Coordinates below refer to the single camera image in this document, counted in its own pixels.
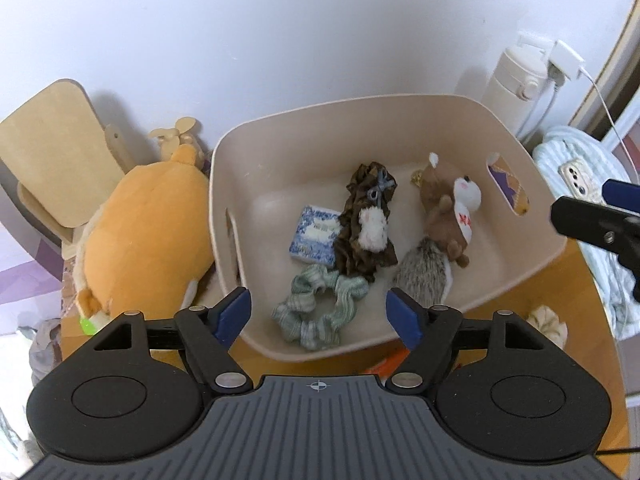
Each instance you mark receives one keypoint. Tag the floral bedding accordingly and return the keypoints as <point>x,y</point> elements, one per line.
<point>10,425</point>

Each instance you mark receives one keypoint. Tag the small wooden figure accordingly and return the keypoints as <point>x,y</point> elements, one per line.
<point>180,135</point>

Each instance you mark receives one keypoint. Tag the grey cloth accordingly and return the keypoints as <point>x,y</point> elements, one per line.
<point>42,347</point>

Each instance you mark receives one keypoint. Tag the wooden board stand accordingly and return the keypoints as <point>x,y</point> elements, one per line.
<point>55,150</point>

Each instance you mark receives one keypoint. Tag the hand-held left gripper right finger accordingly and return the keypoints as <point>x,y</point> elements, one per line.
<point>402,320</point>

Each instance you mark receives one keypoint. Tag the green knitted scrunchie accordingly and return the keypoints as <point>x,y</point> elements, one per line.
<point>320,310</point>

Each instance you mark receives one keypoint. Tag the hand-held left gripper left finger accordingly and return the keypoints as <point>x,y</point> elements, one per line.
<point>232,317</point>

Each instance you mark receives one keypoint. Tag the blue striped cloth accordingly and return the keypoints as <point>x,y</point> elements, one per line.
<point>565,157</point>

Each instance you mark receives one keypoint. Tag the brown scrunchie with white pompom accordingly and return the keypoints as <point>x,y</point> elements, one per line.
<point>367,220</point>

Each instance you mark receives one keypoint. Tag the cream scrunchie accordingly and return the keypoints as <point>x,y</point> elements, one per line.
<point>547,322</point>

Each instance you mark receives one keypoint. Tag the white wall socket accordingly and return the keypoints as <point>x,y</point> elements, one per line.
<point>532,45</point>

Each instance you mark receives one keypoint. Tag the white thermos bottle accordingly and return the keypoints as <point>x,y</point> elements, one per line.
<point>515,77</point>

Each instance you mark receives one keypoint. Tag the phone in cream case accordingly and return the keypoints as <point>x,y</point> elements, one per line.
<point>577,180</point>

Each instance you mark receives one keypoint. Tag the purple patterned mat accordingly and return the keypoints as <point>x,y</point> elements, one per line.
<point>510,187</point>

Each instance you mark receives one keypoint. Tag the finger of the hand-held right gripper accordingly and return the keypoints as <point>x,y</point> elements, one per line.
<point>585,220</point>
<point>622,192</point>

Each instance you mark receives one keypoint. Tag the purple and white box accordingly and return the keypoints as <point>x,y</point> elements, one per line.
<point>20,260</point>

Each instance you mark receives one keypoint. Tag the orange plush dog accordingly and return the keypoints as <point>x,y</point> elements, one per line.
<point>135,240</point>

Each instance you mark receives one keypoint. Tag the white charger plug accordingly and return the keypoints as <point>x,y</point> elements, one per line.
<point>565,60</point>

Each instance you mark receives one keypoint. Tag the beige plastic container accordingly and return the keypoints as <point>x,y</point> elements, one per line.
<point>280,170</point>

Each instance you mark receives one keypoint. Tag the blue patterned tissue pack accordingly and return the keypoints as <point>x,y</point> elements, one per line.
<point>314,235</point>

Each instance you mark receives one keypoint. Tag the grey plush hedgehog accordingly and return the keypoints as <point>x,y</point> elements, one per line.
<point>425,275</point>

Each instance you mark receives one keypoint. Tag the green tag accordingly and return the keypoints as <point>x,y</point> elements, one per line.
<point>89,326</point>

